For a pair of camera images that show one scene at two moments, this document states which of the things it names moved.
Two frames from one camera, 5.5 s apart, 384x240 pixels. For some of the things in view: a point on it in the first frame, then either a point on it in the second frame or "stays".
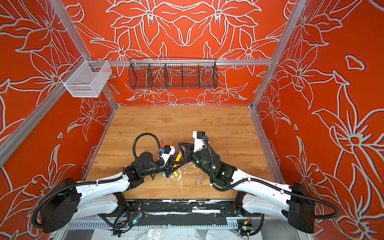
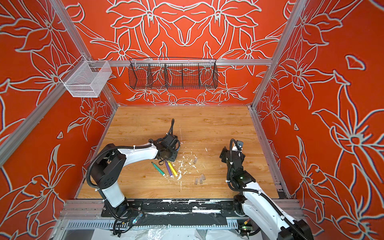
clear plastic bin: x=85 y=78 stays
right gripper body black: x=198 y=160 to x=225 y=153
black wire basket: x=172 y=72 stays
